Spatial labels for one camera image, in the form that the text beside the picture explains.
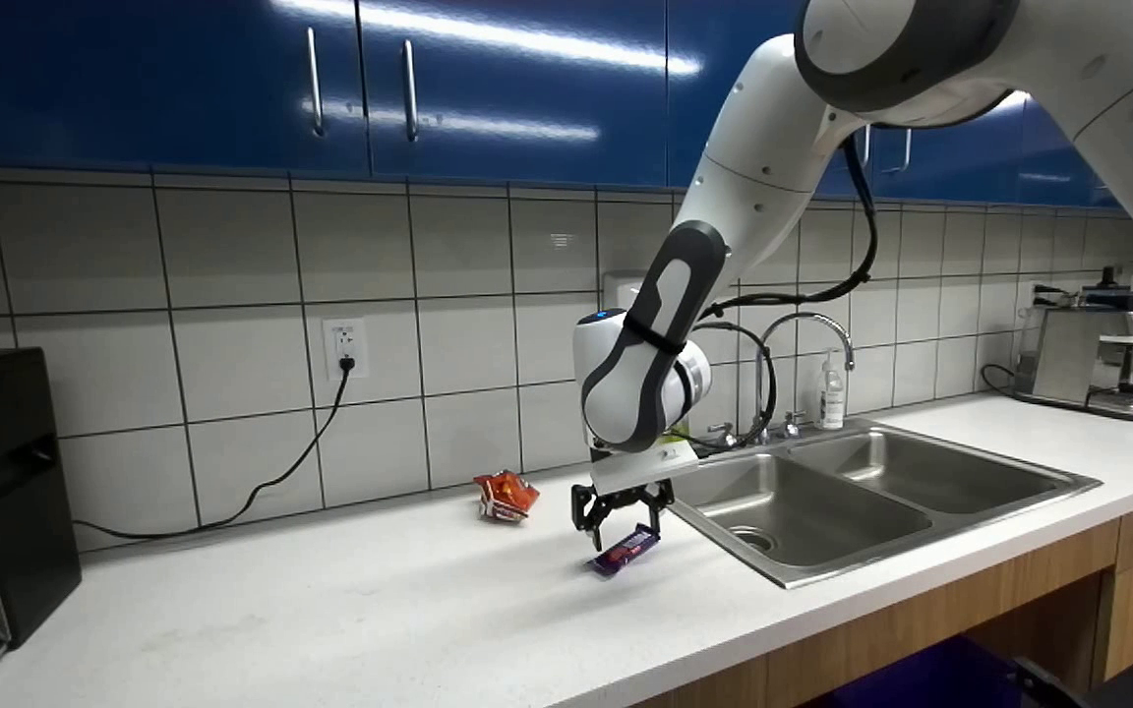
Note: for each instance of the chrome arched faucet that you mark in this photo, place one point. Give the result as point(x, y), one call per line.
point(806, 319)

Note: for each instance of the purple protein bar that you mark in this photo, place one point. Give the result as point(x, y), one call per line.
point(622, 554)

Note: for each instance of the silver espresso machine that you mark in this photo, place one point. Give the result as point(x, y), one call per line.
point(1101, 357)

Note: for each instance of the white soap bottle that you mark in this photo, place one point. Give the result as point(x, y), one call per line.
point(830, 401)

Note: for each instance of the green dish soap bottle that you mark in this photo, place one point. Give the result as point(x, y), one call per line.
point(682, 433)

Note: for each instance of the white wall outlet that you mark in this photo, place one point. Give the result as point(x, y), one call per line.
point(343, 344)

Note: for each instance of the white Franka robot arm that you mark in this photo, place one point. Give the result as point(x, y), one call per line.
point(778, 144)

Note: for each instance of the stainless steel double sink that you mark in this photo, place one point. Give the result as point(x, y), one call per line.
point(842, 504)

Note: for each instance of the blue upper cabinet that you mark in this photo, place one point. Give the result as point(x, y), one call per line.
point(528, 94)

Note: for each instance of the white wall soap dispenser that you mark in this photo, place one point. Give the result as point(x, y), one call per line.
point(614, 293)

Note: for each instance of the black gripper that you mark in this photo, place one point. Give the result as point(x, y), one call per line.
point(622, 499)

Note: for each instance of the crumpled orange snack wrapper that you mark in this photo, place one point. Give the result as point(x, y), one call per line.
point(505, 499)

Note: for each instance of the black box appliance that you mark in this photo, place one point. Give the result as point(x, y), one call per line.
point(20, 494)

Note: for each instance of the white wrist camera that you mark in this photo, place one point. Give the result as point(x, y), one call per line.
point(648, 467)

